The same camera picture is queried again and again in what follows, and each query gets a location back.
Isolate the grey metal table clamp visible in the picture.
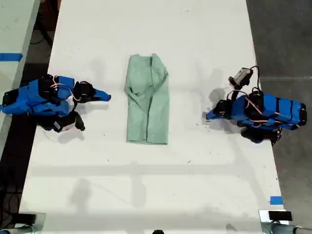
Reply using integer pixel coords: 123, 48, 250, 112
0, 212, 47, 234
258, 209, 312, 234

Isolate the long blue tape strip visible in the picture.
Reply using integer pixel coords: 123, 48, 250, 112
0, 53, 24, 62

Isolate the black camera cable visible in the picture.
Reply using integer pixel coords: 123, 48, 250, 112
250, 65, 261, 95

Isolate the black floor cable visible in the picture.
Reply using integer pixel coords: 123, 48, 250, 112
30, 24, 55, 47

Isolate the pale side table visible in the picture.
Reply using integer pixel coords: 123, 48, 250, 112
0, 0, 41, 153

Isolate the black camera stalk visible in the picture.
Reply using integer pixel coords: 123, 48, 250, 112
226, 84, 242, 101

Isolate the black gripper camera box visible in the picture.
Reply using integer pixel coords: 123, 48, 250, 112
228, 67, 254, 88
39, 111, 86, 134

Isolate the pale green T-shirt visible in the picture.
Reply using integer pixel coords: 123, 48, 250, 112
124, 53, 170, 145

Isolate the small black box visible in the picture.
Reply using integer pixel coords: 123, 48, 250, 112
268, 210, 293, 222
17, 213, 38, 226

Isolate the small blue tape square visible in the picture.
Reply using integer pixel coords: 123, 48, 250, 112
270, 195, 284, 206

